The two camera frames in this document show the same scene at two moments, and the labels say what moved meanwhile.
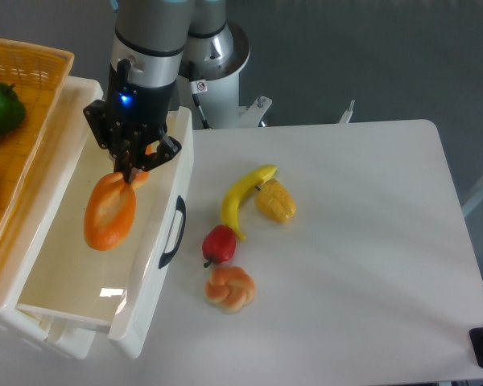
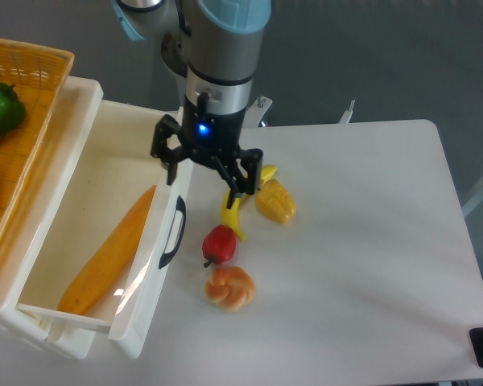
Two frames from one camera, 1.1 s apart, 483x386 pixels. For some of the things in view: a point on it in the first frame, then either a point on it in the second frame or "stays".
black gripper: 131,125 to 207,135
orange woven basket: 37,75 stays
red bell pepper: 219,244 stays
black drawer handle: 180,204 stays
